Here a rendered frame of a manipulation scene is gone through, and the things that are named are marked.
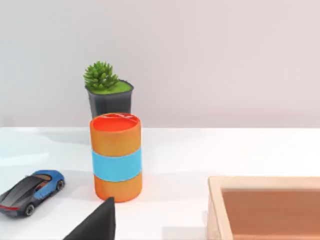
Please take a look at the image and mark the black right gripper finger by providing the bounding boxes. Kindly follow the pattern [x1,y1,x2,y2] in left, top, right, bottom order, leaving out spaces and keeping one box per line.
[62,196,117,240]

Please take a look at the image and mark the orange and blue can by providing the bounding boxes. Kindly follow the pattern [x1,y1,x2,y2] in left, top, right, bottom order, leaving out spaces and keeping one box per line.
[89,112,144,203]

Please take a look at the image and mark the blue and grey toy car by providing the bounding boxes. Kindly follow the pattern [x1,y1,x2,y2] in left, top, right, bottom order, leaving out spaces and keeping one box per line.
[0,169,66,218]

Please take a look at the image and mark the grey pot with green plant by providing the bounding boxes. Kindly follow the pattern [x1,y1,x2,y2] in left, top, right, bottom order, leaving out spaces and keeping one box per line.
[83,60,135,120]

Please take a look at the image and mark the shallow salmon-coloured box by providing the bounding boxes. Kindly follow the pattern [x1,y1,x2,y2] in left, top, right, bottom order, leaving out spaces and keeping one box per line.
[206,175,320,240]

